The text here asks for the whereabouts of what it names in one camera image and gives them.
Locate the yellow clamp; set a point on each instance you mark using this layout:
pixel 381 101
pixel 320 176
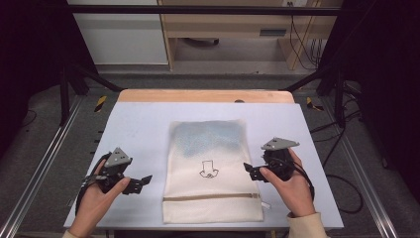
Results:
pixel 312 105
pixel 101 103

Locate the person's right hand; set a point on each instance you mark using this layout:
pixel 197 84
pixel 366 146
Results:
pixel 294 195

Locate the aluminium floor rail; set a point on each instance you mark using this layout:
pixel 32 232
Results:
pixel 39 165
pixel 360 172

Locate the cream mesh laundry bag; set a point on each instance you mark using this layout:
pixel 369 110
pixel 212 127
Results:
pixel 208 152

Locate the yellow clamp left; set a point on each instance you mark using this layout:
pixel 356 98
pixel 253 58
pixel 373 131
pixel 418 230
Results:
pixel 101 103

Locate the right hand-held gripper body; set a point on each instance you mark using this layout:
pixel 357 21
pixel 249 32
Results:
pixel 279 158

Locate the person's left hand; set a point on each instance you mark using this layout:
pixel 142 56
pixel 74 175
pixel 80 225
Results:
pixel 94 208

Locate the white cabinet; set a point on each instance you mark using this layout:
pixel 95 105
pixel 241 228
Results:
pixel 122 39

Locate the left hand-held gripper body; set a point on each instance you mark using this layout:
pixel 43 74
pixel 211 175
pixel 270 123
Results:
pixel 115 167

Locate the wooden desk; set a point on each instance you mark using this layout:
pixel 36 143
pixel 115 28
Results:
pixel 231 23

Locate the yellow clamp right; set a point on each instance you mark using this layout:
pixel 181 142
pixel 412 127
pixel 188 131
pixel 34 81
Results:
pixel 312 105

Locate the black curtain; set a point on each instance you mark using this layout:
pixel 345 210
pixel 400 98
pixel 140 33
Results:
pixel 26 59
pixel 386 82

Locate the black metal stand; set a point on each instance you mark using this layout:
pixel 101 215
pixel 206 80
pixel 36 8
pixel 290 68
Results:
pixel 64 95
pixel 339 99

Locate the black horizontal frame bar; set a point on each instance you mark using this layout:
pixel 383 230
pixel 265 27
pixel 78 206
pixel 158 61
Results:
pixel 198 10

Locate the white table mat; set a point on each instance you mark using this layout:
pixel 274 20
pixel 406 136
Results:
pixel 142 132

